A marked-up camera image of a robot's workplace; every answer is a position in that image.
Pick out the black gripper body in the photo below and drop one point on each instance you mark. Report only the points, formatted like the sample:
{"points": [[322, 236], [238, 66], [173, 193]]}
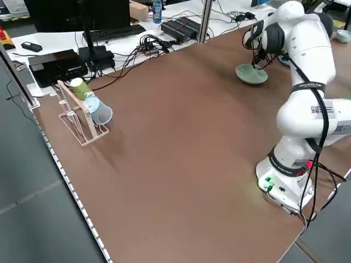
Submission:
{"points": [[260, 48]]}

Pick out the black power adapter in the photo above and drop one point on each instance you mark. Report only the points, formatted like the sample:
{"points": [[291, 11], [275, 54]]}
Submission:
{"points": [[240, 17]]}

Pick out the black keyboard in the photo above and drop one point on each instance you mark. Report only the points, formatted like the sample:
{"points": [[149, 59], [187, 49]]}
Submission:
{"points": [[115, 32]]}

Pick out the pale green bowl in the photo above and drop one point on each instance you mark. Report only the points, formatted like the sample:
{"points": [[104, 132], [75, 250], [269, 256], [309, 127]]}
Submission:
{"points": [[344, 37]]}

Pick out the cardboard box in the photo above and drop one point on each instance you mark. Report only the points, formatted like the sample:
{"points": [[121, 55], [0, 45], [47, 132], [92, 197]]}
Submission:
{"points": [[138, 11]]}

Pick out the red emergency stop button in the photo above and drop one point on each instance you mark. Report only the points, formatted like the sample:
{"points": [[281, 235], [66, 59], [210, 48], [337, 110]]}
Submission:
{"points": [[2, 34]]}

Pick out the aluminium framed panel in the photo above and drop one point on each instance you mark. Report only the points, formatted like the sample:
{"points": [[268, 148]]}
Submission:
{"points": [[19, 82]]}

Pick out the aluminium frame post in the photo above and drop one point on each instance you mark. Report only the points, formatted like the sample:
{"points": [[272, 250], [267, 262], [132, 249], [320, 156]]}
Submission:
{"points": [[204, 19]]}

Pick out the black box device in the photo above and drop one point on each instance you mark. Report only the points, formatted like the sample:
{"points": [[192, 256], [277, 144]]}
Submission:
{"points": [[55, 68]]}

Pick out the blue white box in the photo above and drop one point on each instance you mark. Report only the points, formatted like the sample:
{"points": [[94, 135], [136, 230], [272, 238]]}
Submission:
{"points": [[261, 2]]}

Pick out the green paper cup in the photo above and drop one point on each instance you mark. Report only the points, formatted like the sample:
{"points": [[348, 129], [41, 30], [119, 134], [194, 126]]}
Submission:
{"points": [[81, 87]]}

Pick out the black power supply unit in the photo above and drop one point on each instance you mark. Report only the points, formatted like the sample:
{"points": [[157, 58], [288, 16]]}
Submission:
{"points": [[193, 24], [176, 31]]}

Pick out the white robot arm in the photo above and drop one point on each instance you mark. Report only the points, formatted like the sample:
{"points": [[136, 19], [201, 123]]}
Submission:
{"points": [[310, 54]]}

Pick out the blue plate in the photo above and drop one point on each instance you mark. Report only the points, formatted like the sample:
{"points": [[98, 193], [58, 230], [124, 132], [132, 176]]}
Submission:
{"points": [[283, 61]]}

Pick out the small black handheld device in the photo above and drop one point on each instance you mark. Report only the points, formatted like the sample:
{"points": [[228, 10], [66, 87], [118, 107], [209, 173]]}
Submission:
{"points": [[31, 46]]}

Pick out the black computer monitor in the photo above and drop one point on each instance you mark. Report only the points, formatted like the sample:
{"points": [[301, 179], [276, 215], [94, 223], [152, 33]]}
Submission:
{"points": [[68, 13]]}

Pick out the blue water bottle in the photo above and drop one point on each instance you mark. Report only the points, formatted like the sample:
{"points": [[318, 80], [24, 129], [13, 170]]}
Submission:
{"points": [[157, 11]]}

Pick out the green plate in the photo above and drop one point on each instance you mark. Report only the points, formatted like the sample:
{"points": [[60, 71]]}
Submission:
{"points": [[251, 75]]}

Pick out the clear blue plastic cup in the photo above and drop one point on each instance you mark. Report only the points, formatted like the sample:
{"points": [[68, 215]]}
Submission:
{"points": [[100, 112]]}

